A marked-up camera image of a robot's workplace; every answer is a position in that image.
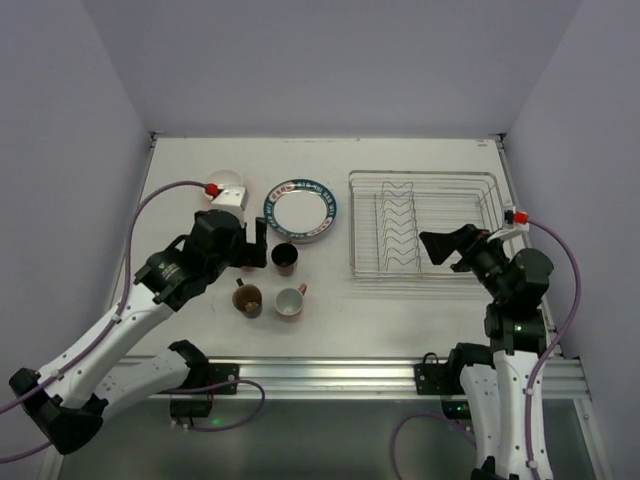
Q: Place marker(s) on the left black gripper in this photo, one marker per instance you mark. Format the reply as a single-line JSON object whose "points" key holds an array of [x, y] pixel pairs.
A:
{"points": [[252, 248]]}

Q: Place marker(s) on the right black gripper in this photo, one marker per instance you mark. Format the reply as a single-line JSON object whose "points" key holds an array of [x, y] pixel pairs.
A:
{"points": [[466, 248]]}

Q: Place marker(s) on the maroon mug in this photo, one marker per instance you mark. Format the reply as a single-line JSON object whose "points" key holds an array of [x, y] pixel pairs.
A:
{"points": [[284, 257]]}

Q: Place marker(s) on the dark teal plate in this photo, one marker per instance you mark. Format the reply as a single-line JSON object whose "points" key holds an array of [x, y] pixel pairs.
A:
{"points": [[300, 210]]}

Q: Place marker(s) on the black mug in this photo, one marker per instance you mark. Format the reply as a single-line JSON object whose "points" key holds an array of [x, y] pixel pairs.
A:
{"points": [[247, 299]]}

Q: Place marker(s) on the pink mug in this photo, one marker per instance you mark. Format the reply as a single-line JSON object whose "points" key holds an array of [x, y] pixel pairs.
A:
{"points": [[289, 302]]}

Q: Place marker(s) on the orange bowl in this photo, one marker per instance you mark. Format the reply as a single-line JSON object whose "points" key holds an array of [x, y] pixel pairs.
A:
{"points": [[226, 178]]}

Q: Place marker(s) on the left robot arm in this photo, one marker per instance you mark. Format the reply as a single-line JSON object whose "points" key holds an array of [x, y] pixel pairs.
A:
{"points": [[71, 397]]}

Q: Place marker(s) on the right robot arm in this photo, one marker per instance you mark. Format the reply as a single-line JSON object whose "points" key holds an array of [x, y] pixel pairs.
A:
{"points": [[501, 380]]}

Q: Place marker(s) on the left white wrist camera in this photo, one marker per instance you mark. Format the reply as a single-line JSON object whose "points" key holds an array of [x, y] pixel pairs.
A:
{"points": [[229, 198]]}

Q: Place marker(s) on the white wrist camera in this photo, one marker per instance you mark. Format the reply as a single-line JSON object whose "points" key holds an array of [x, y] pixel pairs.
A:
{"points": [[229, 198], [515, 224]]}

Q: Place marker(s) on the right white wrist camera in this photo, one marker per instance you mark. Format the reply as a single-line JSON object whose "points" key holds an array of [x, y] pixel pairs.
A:
{"points": [[515, 224]]}

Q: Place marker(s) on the wire dish rack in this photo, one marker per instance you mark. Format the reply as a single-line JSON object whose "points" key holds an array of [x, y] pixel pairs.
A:
{"points": [[388, 209]]}

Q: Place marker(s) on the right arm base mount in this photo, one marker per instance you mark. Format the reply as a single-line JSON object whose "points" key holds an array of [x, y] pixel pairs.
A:
{"points": [[441, 378]]}

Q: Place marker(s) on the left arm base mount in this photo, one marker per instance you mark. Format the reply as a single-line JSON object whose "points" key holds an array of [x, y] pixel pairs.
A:
{"points": [[183, 409]]}

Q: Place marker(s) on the aluminium mounting rail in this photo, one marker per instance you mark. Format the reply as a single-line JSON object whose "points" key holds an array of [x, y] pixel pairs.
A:
{"points": [[376, 379]]}

